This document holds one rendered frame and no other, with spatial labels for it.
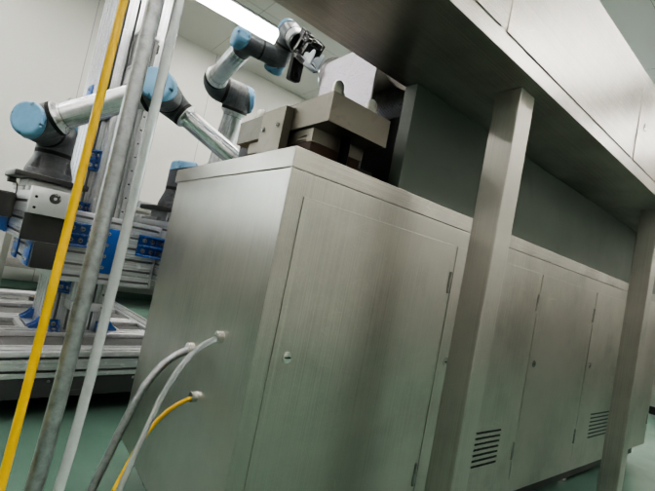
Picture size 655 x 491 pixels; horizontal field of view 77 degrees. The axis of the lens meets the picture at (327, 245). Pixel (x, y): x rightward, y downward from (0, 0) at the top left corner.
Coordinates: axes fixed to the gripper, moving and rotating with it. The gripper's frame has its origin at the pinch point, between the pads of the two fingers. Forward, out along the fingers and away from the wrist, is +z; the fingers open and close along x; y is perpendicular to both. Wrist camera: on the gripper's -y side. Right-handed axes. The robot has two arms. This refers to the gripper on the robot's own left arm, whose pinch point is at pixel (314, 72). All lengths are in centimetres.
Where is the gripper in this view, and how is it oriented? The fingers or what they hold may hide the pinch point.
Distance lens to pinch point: 144.0
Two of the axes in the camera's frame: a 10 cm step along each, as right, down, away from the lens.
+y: 5.4, -7.0, -4.6
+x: 7.7, 1.9, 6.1
